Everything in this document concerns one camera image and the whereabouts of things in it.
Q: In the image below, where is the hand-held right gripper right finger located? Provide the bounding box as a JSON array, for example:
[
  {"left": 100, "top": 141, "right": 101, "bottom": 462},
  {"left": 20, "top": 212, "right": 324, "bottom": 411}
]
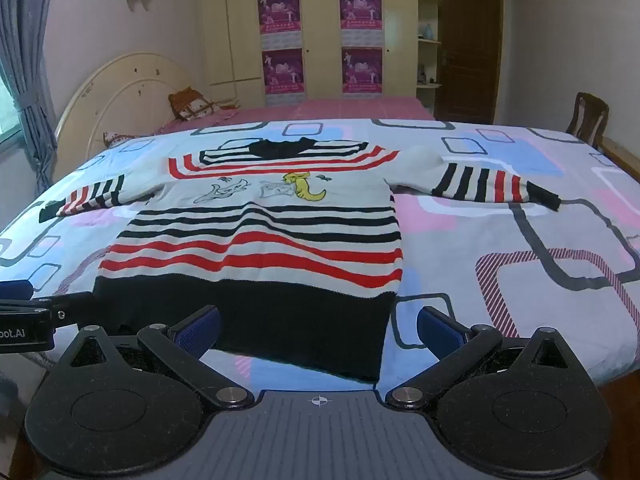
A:
[{"left": 385, "top": 305, "right": 577, "bottom": 410}]

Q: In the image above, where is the brown patterned pillow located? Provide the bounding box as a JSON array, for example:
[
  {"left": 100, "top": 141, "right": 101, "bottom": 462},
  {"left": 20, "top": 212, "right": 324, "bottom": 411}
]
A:
[{"left": 167, "top": 87, "right": 241, "bottom": 122}]

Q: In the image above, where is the cream round headboard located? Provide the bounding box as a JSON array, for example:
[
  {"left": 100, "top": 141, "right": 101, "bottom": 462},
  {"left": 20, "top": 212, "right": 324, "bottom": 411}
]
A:
[{"left": 54, "top": 51, "right": 196, "bottom": 181}]

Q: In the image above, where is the wooden bed frame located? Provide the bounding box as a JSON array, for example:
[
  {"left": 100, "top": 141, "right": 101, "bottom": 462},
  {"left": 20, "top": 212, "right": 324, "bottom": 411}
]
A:
[{"left": 600, "top": 136, "right": 640, "bottom": 183}]

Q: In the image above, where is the cream corner shelf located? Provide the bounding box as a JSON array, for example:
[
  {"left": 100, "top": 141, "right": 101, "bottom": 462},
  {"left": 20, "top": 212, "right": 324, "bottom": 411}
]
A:
[{"left": 416, "top": 0, "right": 444, "bottom": 111}]

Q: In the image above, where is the grey curtain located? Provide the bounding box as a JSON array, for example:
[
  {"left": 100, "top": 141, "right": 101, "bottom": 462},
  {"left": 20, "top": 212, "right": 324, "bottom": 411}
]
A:
[{"left": 0, "top": 0, "right": 60, "bottom": 196}]

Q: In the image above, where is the wooden chair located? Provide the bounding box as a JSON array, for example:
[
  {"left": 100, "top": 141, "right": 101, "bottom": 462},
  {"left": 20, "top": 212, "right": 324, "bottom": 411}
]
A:
[{"left": 565, "top": 92, "right": 610, "bottom": 150}]

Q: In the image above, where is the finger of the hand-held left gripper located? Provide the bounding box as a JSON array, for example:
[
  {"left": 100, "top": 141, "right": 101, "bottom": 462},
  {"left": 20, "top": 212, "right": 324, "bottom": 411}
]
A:
[
  {"left": 0, "top": 281, "right": 35, "bottom": 303},
  {"left": 30, "top": 291, "right": 98, "bottom": 333}
]

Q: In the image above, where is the window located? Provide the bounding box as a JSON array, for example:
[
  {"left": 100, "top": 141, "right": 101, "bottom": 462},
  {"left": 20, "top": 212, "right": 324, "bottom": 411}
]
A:
[{"left": 0, "top": 75, "right": 23, "bottom": 142}]

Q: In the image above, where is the patterned bed blanket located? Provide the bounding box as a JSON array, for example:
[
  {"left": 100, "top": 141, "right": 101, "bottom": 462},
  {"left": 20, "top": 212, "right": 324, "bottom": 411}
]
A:
[{"left": 0, "top": 119, "right": 640, "bottom": 396}]

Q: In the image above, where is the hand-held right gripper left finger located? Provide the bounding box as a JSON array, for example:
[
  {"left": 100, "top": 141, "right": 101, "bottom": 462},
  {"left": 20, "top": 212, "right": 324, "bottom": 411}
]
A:
[{"left": 64, "top": 305, "right": 254, "bottom": 410}]

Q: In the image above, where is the striped knit sweater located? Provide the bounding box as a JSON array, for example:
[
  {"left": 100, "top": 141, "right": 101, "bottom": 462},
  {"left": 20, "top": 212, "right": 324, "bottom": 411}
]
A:
[{"left": 39, "top": 136, "right": 562, "bottom": 382}]

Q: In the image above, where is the pink bed sheet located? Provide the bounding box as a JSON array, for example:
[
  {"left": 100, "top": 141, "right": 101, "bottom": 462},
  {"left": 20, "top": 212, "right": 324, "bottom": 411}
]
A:
[{"left": 152, "top": 96, "right": 436, "bottom": 136}]

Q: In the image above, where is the brown wooden door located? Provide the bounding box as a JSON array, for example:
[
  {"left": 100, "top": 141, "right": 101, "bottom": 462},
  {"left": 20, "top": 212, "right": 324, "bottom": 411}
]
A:
[{"left": 434, "top": 0, "right": 503, "bottom": 125}]

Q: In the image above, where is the cream wardrobe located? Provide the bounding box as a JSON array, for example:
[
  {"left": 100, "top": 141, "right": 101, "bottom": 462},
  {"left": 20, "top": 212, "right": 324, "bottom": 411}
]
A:
[{"left": 195, "top": 0, "right": 421, "bottom": 108}]

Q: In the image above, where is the purple wall poster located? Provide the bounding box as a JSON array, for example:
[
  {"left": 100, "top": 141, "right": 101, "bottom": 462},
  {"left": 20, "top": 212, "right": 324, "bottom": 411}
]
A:
[
  {"left": 257, "top": 0, "right": 301, "bottom": 50},
  {"left": 339, "top": 0, "right": 383, "bottom": 47},
  {"left": 262, "top": 48, "right": 305, "bottom": 96},
  {"left": 342, "top": 47, "right": 384, "bottom": 97}
]

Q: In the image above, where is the small patterned pillow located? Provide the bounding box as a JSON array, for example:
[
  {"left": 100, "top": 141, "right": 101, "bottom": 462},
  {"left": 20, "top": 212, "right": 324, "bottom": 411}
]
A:
[{"left": 102, "top": 130, "right": 143, "bottom": 150}]

